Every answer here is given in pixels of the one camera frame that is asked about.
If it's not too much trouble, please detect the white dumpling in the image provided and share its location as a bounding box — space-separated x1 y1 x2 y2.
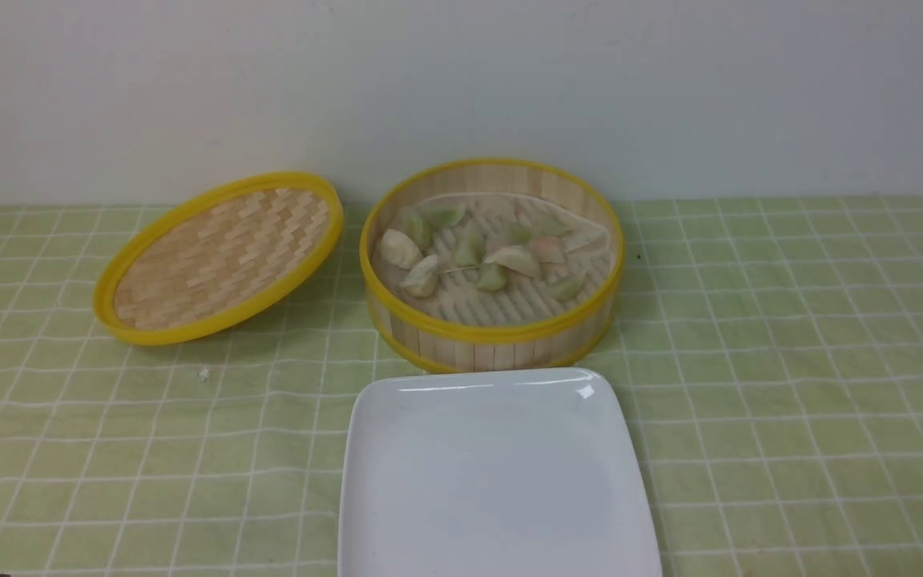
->
377 229 424 270
398 253 440 299
484 245 542 279

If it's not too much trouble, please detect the white square plate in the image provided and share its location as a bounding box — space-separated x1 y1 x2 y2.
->
337 366 663 576

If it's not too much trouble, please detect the green dumpling front centre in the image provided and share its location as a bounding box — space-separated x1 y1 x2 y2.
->
476 262 509 293

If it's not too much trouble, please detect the bamboo steamer basket yellow rim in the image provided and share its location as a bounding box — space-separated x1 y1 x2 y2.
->
359 158 625 373

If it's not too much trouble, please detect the green dumpling middle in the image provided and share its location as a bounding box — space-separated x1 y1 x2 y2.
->
452 220 485 268

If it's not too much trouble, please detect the green dumpling back left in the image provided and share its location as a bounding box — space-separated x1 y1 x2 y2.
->
394 207 433 252

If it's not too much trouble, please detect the pink dumpling right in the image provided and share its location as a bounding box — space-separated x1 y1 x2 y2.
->
527 235 566 265

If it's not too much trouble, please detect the green dumpling back right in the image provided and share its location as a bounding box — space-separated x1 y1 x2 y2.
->
530 212 572 237

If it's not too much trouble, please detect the bamboo steamer lid yellow rim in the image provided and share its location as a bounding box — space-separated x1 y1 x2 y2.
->
93 172 345 346

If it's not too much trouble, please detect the green checkered tablecloth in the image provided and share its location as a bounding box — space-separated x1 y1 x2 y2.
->
0 197 923 576

